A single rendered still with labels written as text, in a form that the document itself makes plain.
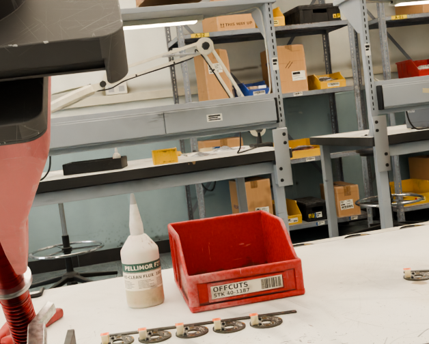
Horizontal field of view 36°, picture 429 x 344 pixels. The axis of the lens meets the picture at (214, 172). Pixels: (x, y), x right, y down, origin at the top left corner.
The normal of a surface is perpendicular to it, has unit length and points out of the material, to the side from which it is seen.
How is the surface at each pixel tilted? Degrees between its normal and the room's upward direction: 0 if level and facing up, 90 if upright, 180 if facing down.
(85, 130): 90
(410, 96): 90
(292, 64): 89
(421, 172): 91
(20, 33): 34
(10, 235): 145
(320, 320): 0
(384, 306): 0
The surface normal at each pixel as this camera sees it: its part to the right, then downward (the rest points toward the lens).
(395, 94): 0.23, 0.05
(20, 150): 0.18, 0.61
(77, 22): -0.02, -0.78
